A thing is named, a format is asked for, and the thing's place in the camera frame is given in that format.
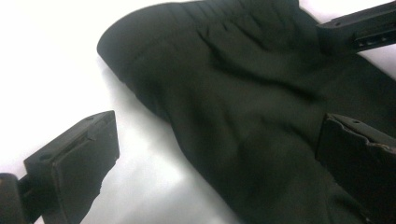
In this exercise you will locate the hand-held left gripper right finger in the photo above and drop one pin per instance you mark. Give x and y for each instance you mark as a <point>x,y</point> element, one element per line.
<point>358,168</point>

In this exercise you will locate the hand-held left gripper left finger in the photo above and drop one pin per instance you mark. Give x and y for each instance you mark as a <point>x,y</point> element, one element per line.
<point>77,168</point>

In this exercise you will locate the black garment with blue print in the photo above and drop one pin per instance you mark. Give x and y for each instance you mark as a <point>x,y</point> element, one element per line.
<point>243,124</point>

